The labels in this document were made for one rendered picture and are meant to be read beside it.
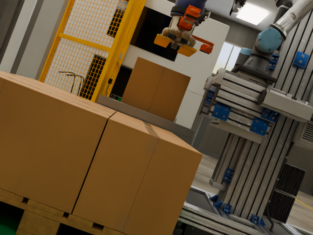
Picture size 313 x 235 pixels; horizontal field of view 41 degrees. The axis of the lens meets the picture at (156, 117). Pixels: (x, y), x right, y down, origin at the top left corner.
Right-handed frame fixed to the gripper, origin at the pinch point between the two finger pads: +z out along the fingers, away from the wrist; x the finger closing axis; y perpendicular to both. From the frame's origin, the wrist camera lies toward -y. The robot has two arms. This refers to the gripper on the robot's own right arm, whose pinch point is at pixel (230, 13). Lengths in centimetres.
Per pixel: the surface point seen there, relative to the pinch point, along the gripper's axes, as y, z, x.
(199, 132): 14, 91, 32
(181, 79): -17, 61, -20
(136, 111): -38, 93, -28
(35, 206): -55, 139, -154
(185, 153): -8, 100, -150
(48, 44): -129, 69, 36
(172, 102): -17, 78, -20
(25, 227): -55, 148, -154
